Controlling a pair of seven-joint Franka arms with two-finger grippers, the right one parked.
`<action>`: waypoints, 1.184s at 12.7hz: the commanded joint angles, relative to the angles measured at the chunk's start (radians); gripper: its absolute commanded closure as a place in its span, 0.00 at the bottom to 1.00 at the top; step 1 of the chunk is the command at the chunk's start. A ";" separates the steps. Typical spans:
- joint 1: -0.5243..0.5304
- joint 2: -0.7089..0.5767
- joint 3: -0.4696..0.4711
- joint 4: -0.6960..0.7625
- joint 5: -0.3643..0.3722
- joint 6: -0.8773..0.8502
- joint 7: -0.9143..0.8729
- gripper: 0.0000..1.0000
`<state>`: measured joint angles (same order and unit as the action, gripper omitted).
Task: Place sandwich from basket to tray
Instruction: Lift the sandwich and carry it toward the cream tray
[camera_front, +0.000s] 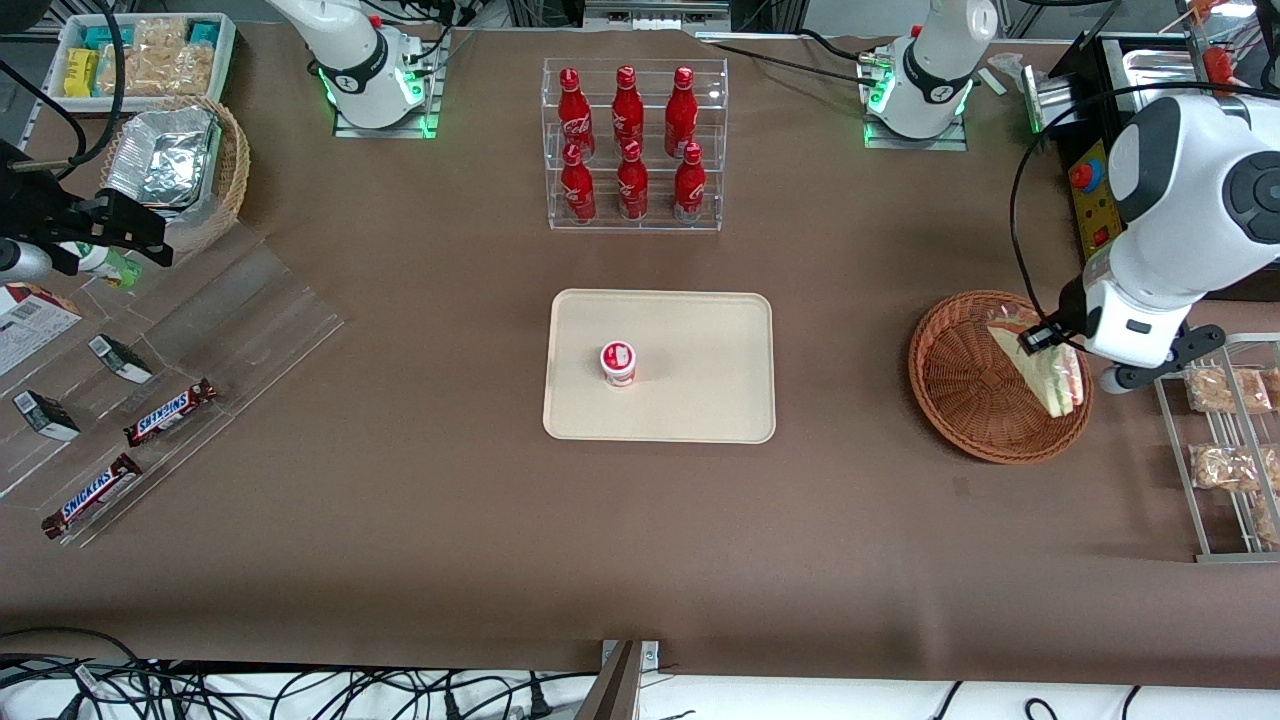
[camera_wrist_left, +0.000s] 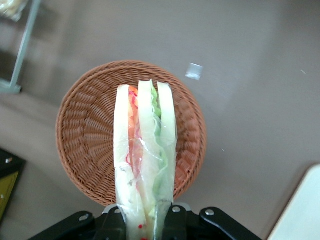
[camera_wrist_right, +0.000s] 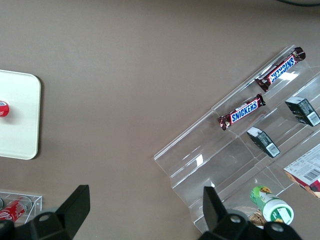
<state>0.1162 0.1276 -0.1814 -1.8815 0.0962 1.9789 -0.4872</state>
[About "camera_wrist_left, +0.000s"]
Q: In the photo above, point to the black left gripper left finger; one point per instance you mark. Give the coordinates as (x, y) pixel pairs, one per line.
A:
(112, 225)

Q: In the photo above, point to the beige plastic tray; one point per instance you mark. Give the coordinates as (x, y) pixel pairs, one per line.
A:
(297, 212)

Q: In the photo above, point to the brown table cover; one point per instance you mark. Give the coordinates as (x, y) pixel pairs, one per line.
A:
(250, 125)

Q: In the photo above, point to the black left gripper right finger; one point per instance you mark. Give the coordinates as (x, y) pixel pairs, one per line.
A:
(180, 225)

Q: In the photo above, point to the bagged brown snack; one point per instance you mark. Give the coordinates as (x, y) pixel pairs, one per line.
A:
(10, 8)

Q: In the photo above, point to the triangle sandwich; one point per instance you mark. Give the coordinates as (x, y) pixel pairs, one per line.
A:
(147, 140)

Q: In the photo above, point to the yellow emergency stop box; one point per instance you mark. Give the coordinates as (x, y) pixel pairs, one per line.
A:
(7, 190)

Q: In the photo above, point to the round brown wicker basket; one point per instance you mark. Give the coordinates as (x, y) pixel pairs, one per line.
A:
(87, 140)

